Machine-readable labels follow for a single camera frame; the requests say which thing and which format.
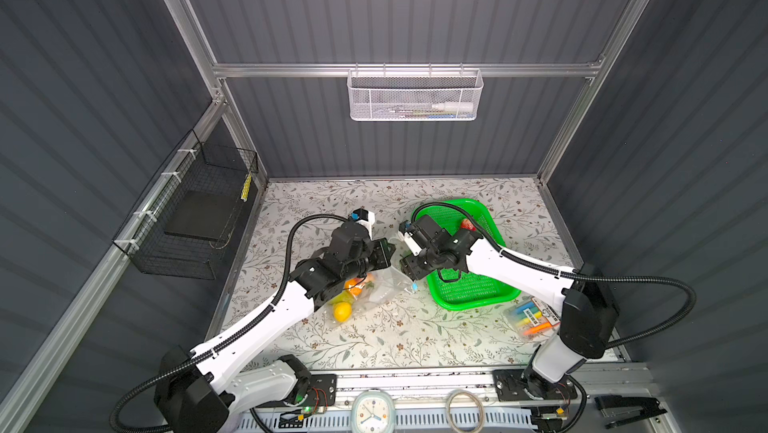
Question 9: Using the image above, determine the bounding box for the coiled beige cable ring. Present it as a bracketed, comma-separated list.
[444, 389, 486, 433]

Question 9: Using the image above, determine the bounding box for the orange carrot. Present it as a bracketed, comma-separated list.
[345, 274, 375, 298]

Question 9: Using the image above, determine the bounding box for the yellow lemon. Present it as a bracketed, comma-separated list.
[333, 302, 353, 323]

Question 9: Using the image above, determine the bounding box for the white alarm clock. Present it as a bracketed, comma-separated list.
[350, 390, 396, 433]

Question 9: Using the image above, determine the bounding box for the red apple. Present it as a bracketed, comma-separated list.
[460, 218, 476, 231]

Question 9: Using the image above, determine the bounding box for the clear zip top bag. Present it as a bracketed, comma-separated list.
[319, 267, 418, 328]

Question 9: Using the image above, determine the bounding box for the pack of coloured markers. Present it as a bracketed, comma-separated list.
[503, 297, 561, 340]

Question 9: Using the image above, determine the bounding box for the black wire basket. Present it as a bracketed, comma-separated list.
[113, 134, 259, 280]

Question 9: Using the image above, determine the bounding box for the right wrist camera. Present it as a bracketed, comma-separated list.
[398, 221, 422, 256]

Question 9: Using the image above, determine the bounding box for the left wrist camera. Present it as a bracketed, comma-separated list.
[349, 208, 376, 238]

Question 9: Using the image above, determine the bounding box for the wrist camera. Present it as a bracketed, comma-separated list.
[349, 208, 376, 238]
[398, 221, 422, 256]

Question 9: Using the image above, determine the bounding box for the white wire mesh basket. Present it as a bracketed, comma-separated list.
[346, 68, 484, 122]

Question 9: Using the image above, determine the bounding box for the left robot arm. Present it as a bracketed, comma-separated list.
[153, 209, 394, 432]

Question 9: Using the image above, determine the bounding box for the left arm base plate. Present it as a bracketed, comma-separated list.
[258, 373, 338, 408]

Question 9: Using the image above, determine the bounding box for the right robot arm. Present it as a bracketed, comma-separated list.
[399, 215, 618, 384]

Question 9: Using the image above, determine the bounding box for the green plastic basket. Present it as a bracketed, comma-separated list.
[412, 198, 521, 312]

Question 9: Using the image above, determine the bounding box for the black stapler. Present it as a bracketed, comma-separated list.
[594, 395, 667, 429]

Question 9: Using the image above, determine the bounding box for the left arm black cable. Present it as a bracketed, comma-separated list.
[109, 213, 352, 433]

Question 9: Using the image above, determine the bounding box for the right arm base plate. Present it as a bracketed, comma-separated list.
[491, 368, 579, 403]

